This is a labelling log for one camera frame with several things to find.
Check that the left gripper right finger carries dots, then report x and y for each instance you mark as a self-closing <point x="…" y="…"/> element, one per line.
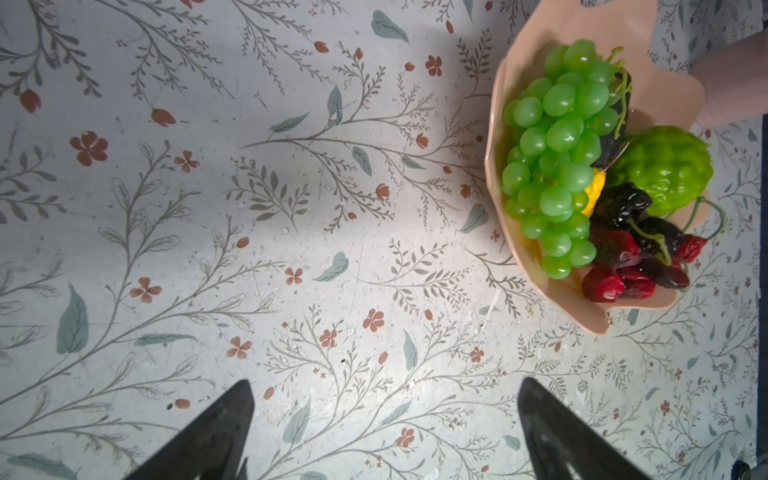
<point x="560" y="443"/>

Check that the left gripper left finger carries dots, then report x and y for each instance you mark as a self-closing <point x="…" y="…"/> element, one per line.
<point x="212" y="446"/>

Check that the red cherry pair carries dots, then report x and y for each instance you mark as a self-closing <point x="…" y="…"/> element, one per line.
<point x="618" y="270"/>

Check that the dark black cherry pair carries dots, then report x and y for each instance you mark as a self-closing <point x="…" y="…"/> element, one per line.
<point x="630" y="222"/>

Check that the yellow lemon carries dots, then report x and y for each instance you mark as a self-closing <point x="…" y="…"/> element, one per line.
<point x="594" y="191"/>

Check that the green custard apple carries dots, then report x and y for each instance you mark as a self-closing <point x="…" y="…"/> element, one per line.
<point x="668" y="163"/>

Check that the dark avocado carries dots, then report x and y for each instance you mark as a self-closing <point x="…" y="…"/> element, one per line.
<point x="610" y="123"/>

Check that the green grape bunch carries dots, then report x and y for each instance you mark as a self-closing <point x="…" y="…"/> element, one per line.
<point x="550" y="162"/>

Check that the pink faceted fruit bowl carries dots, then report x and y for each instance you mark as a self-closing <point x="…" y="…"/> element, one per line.
<point x="660" y="97"/>

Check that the pink pencil cup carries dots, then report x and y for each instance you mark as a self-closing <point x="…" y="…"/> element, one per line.
<point x="734" y="79"/>

